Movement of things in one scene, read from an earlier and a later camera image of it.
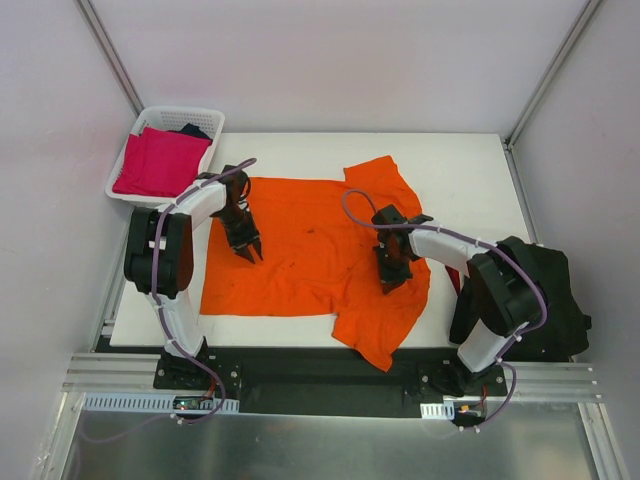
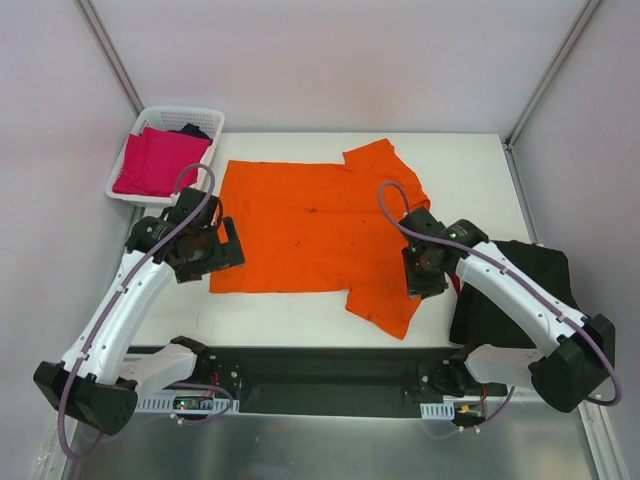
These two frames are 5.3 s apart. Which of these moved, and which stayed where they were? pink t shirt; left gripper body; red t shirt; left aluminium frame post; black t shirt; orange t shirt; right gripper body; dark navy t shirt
Moved: right gripper body; orange t shirt; left gripper body
Stayed: left aluminium frame post; black t shirt; red t shirt; dark navy t shirt; pink t shirt
